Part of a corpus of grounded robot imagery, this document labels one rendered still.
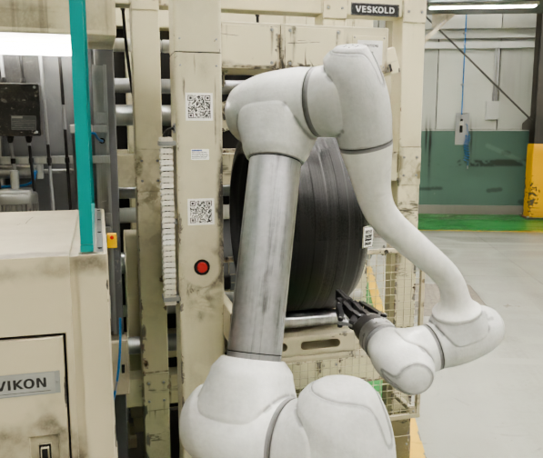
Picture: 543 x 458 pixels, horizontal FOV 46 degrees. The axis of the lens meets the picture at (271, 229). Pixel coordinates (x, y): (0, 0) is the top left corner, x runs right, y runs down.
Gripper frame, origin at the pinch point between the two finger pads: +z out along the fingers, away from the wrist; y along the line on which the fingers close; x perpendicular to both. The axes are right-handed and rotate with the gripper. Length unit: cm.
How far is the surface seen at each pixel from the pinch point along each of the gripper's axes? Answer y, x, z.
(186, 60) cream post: 36, -58, 35
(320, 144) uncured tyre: 0.5, -36.5, 22.7
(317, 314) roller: -0.1, 12.5, 18.2
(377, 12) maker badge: -45, -75, 95
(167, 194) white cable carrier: 41, -22, 32
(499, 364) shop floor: -175, 125, 161
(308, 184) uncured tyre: 6.5, -27.7, 13.4
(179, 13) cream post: 37, -70, 37
